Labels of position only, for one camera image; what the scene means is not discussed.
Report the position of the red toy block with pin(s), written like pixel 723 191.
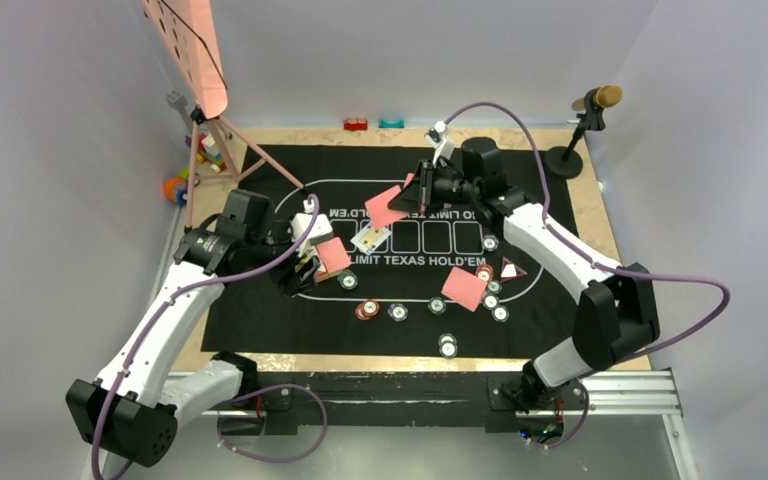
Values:
pixel 355 124

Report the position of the gold microphone on stand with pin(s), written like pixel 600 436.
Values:
pixel 566 162

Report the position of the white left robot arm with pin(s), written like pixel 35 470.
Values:
pixel 131 411

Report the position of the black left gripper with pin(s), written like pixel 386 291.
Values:
pixel 291 281

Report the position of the pink music stand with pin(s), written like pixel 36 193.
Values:
pixel 187 30

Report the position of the red playing card box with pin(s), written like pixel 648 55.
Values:
pixel 332 256

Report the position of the red triangular spade marker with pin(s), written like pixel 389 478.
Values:
pixel 510 271

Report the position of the blue chip stack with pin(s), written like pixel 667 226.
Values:
pixel 398 312

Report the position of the teal toy block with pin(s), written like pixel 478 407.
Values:
pixel 388 123

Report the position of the red-backed card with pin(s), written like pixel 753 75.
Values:
pixel 464 288
pixel 379 213

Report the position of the black poker table mat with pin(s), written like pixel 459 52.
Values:
pixel 409 268

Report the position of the red chip stack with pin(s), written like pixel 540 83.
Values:
pixel 367 310

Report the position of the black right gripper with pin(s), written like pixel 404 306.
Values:
pixel 419 195

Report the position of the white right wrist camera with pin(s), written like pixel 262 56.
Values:
pixel 437 137

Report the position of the red chips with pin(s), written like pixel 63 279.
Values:
pixel 485 272

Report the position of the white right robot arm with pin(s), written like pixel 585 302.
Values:
pixel 616 312

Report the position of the face-up two of clubs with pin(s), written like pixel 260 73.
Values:
pixel 368 239

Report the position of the green chips group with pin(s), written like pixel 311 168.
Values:
pixel 492 303

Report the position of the green chip stack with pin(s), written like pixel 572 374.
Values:
pixel 437 306

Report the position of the colourful toy block pile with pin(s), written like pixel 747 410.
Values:
pixel 209 153

